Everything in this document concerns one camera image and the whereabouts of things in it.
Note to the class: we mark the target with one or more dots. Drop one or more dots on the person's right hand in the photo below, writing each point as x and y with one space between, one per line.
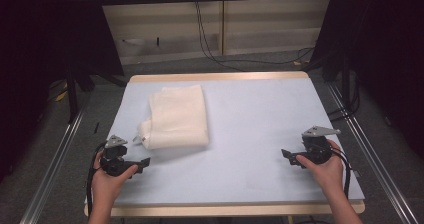
328 175

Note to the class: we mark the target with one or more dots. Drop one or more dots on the black metal stand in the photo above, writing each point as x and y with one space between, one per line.
72 97

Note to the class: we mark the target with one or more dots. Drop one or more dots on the aluminium floor rail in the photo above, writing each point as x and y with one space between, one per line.
53 170
376 164

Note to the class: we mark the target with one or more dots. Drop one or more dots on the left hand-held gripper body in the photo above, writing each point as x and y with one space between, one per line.
113 159

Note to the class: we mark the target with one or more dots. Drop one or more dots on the person's left hand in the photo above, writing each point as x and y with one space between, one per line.
106 187

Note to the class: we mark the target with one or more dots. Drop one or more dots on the yellow floor tape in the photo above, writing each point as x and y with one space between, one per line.
62 94

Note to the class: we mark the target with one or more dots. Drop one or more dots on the small black floor piece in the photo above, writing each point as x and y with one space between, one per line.
96 127

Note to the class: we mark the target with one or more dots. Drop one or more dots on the wooden table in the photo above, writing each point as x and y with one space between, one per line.
216 76

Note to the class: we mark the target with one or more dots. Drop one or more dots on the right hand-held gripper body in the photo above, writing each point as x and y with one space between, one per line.
318 149

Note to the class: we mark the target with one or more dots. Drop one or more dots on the black curtain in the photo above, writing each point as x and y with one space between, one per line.
40 50
383 50

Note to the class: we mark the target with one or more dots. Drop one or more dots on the white mesh laundry bag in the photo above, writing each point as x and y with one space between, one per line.
178 117

